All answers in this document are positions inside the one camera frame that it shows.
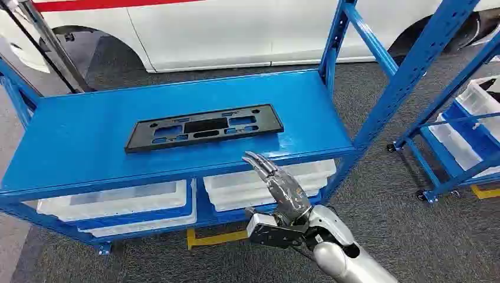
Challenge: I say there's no white plastic storage bin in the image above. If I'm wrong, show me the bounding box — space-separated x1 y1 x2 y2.
455 75 500 142
203 159 337 213
37 179 198 238
428 113 500 179

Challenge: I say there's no black car tyre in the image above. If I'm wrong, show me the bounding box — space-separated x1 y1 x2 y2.
389 11 482 65

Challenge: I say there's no black plastic plate frame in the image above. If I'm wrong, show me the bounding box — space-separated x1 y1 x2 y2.
124 104 285 154

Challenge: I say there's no large blue metal shelf rack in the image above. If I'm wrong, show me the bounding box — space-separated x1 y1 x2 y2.
0 0 481 256

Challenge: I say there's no grey metal pole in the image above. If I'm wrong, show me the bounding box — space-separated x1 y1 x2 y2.
17 0 97 94

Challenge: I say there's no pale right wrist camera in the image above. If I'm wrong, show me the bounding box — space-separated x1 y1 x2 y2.
245 209 310 249

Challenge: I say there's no thin black rod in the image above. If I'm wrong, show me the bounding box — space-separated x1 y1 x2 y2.
0 5 78 94

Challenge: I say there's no white car body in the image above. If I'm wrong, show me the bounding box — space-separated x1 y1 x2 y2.
0 0 500 75

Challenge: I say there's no small blue metal rack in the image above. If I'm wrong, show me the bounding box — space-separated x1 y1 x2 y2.
386 31 500 205

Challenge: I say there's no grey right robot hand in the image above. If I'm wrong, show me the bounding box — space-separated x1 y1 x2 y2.
241 151 313 228

